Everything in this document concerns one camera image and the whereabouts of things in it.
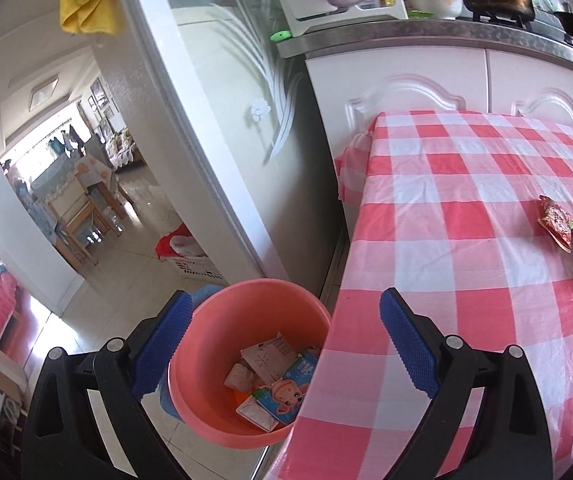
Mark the red white checkered tablecloth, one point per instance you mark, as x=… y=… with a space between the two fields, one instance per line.
x=466 y=240

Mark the red cloth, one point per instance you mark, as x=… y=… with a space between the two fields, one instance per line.
x=166 y=245

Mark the green round lid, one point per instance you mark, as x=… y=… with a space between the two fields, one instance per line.
x=280 y=36

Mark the orange wrapper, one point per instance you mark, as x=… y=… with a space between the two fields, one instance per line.
x=244 y=396

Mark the pink plastic bucket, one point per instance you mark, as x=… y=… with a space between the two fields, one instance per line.
x=226 y=320

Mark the table with patterned cloth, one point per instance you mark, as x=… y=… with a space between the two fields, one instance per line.
x=96 y=175

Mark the white kitchen cabinet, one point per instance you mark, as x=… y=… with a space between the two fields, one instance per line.
x=396 y=70

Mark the wooden chair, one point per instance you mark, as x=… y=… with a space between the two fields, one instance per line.
x=74 y=215

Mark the white paper wrapper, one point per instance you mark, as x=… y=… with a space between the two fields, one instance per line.
x=269 y=357

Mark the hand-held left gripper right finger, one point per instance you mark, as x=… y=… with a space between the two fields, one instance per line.
x=409 y=345

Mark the white laundry basket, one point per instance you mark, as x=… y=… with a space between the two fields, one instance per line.
x=196 y=267

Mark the sofa with lace cover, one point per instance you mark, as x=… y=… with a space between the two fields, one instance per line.
x=122 y=150

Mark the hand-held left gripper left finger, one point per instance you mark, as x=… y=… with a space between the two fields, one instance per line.
x=161 y=350

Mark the red snack wrapper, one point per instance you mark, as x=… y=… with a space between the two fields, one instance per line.
x=556 y=222

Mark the white framed glass sliding door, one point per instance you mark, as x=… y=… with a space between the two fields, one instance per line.
x=216 y=110

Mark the gas stove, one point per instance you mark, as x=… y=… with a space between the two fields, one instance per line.
x=541 y=27

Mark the steel countertop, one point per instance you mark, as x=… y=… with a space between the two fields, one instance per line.
x=391 y=32

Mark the small white packet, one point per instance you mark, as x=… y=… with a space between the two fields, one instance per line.
x=256 y=415

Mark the framed wall pictures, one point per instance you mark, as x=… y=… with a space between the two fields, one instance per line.
x=100 y=97

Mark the blue cartoon packet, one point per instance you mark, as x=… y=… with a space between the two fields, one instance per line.
x=286 y=390

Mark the hanging clothes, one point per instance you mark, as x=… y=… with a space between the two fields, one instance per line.
x=66 y=142

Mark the white tissue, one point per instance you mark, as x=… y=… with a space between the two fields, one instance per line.
x=240 y=377

